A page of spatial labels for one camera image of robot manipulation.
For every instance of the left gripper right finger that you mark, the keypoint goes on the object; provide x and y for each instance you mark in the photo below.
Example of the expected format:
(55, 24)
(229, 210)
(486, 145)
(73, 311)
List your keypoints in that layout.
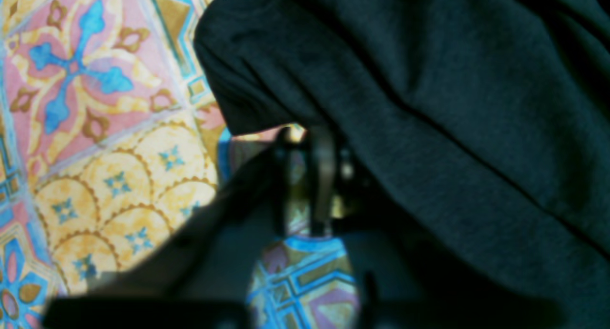
(405, 278)

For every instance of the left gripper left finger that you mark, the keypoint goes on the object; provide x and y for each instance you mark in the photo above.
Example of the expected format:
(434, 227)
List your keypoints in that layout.
(199, 277)

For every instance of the black t-shirt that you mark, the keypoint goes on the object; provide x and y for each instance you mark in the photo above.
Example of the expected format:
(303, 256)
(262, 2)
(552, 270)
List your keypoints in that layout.
(486, 120)

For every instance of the patterned tablecloth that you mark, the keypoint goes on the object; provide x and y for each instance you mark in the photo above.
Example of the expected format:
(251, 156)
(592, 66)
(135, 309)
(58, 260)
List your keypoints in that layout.
(111, 137)

